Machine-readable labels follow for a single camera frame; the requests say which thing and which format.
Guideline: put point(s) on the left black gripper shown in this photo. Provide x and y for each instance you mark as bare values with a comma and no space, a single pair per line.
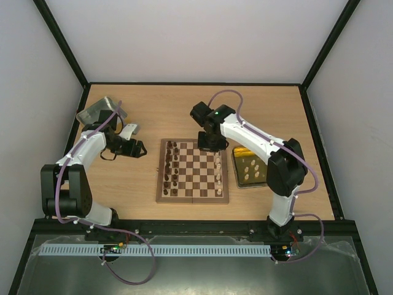
129,152

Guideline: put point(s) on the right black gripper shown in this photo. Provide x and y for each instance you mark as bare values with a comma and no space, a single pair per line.
212,145

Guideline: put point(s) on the wooden chess board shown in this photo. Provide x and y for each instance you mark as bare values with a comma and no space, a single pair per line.
189,175

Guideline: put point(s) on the gold tin with pieces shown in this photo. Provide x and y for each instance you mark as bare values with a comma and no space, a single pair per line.
250,170

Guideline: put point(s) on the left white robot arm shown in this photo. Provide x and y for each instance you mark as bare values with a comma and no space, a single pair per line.
65,190

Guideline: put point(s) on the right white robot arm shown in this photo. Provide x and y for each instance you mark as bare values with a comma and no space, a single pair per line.
286,169

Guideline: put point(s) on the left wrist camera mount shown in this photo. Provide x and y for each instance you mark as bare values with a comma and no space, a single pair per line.
129,130

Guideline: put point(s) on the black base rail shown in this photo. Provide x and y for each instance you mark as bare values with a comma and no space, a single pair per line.
254,231

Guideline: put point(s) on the white slotted cable duct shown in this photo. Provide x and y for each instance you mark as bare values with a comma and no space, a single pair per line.
249,251

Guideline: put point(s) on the black aluminium frame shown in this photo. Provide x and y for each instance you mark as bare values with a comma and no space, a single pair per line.
340,52

